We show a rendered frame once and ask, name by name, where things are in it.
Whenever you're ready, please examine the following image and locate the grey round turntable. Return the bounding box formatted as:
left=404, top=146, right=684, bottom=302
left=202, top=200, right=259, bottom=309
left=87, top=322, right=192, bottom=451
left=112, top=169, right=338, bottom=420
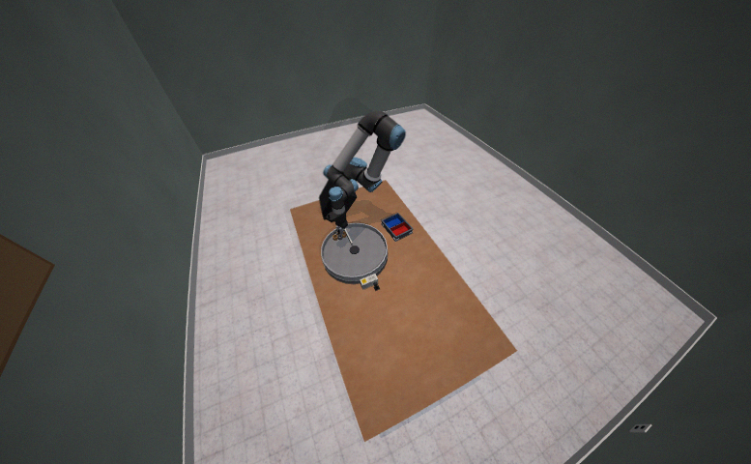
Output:
left=321, top=223, right=388, bottom=291

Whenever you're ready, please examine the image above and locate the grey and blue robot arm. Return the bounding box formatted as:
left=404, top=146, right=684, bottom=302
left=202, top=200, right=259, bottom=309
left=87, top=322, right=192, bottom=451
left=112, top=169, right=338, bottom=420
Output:
left=323, top=111, right=406, bottom=210

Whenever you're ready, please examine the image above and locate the red and blue divided bin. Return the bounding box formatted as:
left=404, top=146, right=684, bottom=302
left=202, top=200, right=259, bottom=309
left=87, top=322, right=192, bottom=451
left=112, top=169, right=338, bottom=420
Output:
left=381, top=213, right=414, bottom=242

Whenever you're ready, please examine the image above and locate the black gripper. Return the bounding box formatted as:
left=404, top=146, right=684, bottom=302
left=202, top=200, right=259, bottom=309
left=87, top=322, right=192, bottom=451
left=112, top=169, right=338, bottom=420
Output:
left=326, top=206, right=348, bottom=236

